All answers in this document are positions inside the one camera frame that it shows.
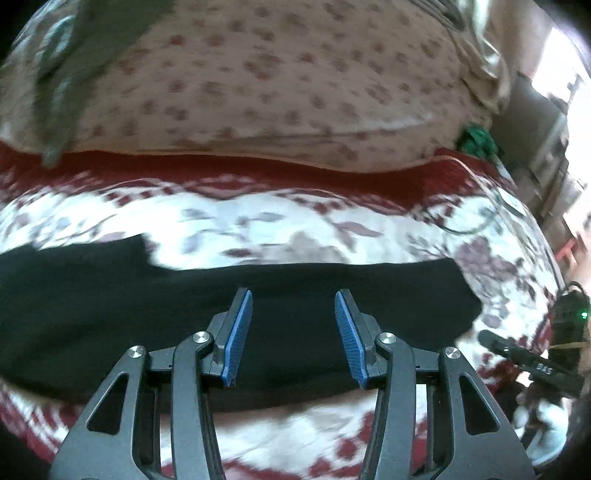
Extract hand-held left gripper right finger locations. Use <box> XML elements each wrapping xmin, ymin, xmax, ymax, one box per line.
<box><xmin>334</xmin><ymin>289</ymin><xmax>536</xmax><ymax>480</ymax></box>

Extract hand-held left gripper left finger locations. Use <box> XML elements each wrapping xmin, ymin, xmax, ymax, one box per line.
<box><xmin>48</xmin><ymin>287</ymin><xmax>254</xmax><ymax>480</ymax></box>

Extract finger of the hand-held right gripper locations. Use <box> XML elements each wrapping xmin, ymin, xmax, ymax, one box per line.
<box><xmin>478</xmin><ymin>330</ymin><xmax>536</xmax><ymax>367</ymax></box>

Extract black pants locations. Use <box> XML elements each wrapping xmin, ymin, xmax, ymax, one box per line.
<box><xmin>0</xmin><ymin>234</ymin><xmax>483</xmax><ymax>414</ymax></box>

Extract person's right hand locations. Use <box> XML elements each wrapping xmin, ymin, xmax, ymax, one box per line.
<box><xmin>515</xmin><ymin>398</ymin><xmax>571</xmax><ymax>467</ymax></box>

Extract white floral fleece blanket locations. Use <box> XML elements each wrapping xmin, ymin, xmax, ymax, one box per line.
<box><xmin>0</xmin><ymin>141</ymin><xmax>566</xmax><ymax>480</ymax></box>

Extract dark wooden furniture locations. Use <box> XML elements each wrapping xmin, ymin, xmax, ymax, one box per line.
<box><xmin>503</xmin><ymin>69</ymin><xmax>591</xmax><ymax>232</ymax></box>

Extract green crumpled object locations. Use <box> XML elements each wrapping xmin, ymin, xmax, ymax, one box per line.
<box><xmin>457</xmin><ymin>124</ymin><xmax>499</xmax><ymax>160</ymax></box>

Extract floral beige pillow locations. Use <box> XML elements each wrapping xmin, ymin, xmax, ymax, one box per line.
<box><xmin>0</xmin><ymin>0</ymin><xmax>509</xmax><ymax>174</ymax></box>

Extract cream satin cloth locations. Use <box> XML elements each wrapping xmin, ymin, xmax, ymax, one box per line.
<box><xmin>416</xmin><ymin>0</ymin><xmax>513</xmax><ymax>112</ymax></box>

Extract grey-green fleece cloth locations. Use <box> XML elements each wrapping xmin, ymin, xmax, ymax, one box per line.
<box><xmin>34</xmin><ymin>0</ymin><xmax>176</xmax><ymax>167</ymax></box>

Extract thin black cable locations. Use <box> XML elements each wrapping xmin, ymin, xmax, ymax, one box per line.
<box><xmin>429</xmin><ymin>194</ymin><xmax>506</xmax><ymax>234</ymax></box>

